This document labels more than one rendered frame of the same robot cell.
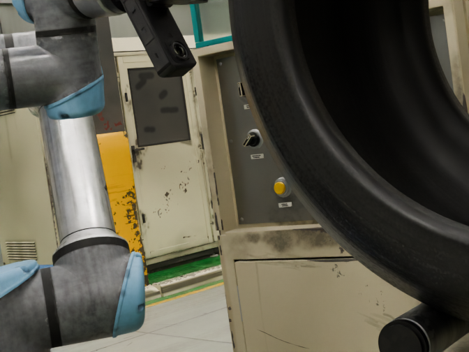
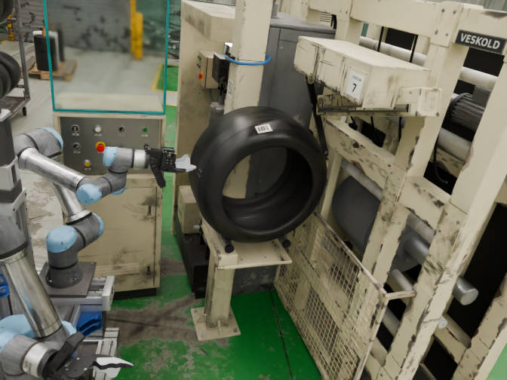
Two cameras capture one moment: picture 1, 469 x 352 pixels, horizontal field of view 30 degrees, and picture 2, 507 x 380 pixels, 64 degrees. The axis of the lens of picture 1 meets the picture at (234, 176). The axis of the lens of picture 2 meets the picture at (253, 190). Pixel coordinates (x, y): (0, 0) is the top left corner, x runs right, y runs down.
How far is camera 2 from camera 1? 1.43 m
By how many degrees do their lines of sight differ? 61
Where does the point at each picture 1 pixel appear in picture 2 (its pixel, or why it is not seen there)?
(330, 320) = (108, 206)
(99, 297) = (95, 233)
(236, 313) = not seen: hidden behind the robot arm
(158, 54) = (162, 183)
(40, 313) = (81, 243)
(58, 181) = (65, 194)
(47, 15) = (121, 168)
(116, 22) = not seen: outside the picture
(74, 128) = not seen: hidden behind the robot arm
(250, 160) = (72, 153)
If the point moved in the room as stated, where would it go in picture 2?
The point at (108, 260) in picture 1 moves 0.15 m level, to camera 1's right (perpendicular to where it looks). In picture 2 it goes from (93, 220) to (121, 209)
